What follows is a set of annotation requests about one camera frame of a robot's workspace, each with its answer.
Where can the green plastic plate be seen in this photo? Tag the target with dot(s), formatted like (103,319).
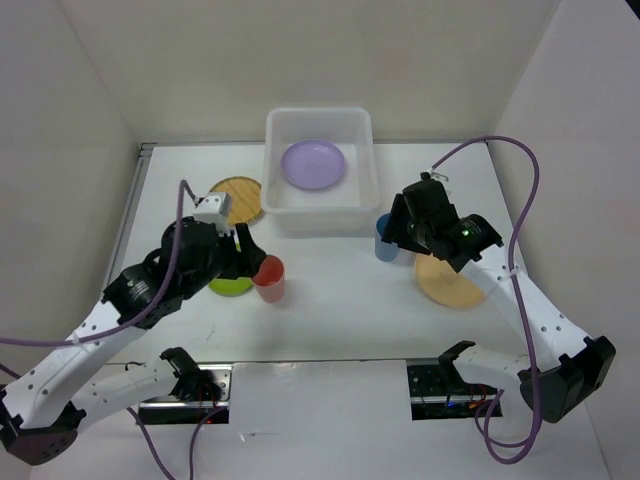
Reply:
(230,287)

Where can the pink plastic cup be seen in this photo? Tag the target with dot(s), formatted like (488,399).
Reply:
(269,281)

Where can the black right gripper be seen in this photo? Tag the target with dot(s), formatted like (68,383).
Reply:
(400,211)

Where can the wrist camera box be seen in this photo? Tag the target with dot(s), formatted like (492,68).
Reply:
(435,177)
(215,209)

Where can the translucent white plastic bin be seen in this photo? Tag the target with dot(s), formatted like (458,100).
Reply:
(346,209)

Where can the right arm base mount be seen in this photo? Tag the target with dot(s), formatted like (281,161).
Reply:
(433,396)

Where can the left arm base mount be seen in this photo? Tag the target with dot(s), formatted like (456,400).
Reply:
(210,402)

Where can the round bamboo mat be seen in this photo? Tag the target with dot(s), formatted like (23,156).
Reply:
(245,194)

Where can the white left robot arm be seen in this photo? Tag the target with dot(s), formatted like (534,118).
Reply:
(44,411)

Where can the beige plastic plate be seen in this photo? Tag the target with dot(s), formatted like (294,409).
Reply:
(439,282)

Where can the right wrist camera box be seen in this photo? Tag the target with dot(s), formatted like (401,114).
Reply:
(435,177)

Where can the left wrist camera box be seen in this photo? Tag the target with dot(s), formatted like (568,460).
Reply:
(215,209)

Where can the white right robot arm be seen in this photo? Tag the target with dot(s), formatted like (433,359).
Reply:
(564,365)

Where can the blue plastic cup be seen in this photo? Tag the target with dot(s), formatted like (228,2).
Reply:
(386,252)

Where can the purple plastic plate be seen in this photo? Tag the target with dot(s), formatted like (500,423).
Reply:
(313,164)

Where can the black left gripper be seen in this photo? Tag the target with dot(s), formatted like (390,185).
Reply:
(252,254)

